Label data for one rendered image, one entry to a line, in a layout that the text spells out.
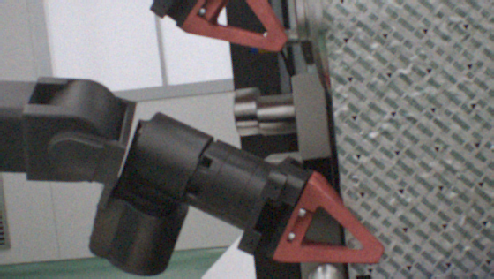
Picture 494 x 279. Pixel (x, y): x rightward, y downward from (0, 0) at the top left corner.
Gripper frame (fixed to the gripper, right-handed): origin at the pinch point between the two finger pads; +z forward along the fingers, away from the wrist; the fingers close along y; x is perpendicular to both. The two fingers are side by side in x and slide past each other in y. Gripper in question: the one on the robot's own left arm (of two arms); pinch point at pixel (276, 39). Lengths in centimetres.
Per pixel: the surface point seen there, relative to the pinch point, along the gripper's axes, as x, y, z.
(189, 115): -125, -554, -48
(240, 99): -6.2, -3.4, 0.1
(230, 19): -4.0, -29.0, -6.8
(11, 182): -228, -556, -119
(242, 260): -40, -78, 11
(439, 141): 1.2, 5.5, 14.7
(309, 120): -4.2, -2.2, 5.9
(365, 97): 0.7, 5.1, 8.3
